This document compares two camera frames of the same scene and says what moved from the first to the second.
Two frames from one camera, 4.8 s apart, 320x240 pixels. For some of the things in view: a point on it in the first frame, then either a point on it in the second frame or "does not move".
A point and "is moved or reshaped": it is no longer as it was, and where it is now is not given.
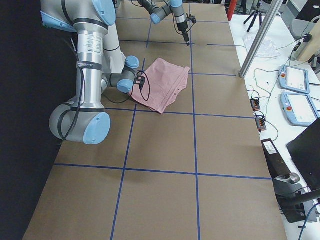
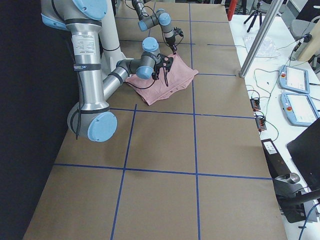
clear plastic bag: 267,48 does not move
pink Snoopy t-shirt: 161,84 is moved or reshaped
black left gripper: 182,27 to 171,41
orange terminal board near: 261,124 does not move
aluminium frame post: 275,8 does not move
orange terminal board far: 255,105 does not move
